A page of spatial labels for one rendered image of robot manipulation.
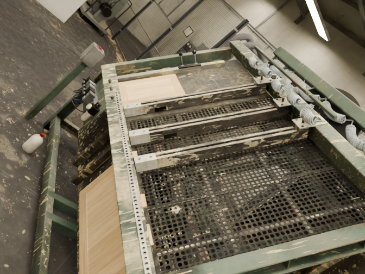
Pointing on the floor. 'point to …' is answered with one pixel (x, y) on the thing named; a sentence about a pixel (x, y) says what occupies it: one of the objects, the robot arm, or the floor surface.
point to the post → (55, 90)
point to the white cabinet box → (62, 7)
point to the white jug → (33, 143)
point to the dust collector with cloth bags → (102, 11)
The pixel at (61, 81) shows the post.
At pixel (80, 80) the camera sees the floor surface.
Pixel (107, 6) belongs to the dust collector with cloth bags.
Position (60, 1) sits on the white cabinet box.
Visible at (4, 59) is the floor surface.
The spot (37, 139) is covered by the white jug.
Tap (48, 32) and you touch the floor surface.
